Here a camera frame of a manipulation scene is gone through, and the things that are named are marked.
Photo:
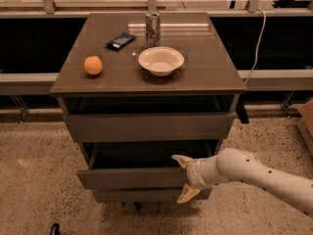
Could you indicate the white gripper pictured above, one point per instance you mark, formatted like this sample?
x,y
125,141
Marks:
x,y
194,173

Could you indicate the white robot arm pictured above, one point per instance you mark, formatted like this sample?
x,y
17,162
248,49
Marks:
x,y
234,165

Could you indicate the grey top drawer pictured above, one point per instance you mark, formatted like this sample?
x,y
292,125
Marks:
x,y
150,127

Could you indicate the grey drawer cabinet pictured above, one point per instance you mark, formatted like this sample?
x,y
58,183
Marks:
x,y
207,83

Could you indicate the white bowl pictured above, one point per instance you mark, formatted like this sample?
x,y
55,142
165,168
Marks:
x,y
161,61

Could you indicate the cardboard box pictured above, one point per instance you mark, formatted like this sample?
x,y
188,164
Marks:
x,y
305,125

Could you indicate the small black object on floor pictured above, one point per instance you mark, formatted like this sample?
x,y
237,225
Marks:
x,y
55,229

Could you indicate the orange fruit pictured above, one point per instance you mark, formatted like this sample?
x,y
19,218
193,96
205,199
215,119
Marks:
x,y
93,65

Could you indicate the silver drink can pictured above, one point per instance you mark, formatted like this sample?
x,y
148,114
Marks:
x,y
152,29

